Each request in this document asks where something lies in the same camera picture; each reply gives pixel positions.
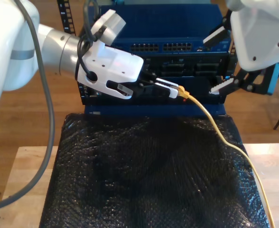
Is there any yellow network cable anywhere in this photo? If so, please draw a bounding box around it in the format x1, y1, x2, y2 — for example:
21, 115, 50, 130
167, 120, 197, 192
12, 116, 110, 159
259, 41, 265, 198
177, 85, 276, 228

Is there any black rack drawer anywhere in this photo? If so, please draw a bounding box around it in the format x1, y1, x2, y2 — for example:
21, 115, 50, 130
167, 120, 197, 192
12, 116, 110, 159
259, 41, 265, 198
81, 76, 226, 105

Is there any black rack server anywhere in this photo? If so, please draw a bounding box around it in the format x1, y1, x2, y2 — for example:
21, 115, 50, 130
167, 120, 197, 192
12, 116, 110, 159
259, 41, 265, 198
143, 54, 236, 79

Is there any black textured mat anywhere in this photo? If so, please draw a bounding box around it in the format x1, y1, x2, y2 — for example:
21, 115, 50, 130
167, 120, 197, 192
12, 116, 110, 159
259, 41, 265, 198
39, 113, 270, 228

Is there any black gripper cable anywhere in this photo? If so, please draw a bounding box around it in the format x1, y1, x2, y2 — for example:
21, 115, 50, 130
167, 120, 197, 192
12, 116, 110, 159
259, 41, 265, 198
74, 33, 100, 83

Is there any blue network switch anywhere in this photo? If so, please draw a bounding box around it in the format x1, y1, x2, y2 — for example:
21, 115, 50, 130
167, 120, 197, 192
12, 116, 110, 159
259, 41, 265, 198
84, 4, 233, 57

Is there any black equipment rack frame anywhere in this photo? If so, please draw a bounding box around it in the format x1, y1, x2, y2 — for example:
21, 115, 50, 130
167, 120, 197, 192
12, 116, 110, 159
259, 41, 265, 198
56, 0, 237, 106

